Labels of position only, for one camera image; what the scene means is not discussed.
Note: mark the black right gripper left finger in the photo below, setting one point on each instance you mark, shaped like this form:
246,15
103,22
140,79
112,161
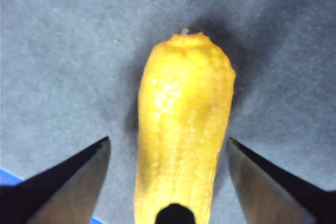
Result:
52,197

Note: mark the yellow corn cob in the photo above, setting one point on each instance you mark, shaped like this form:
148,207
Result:
183,116

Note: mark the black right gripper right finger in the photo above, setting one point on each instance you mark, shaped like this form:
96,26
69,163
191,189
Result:
275,197

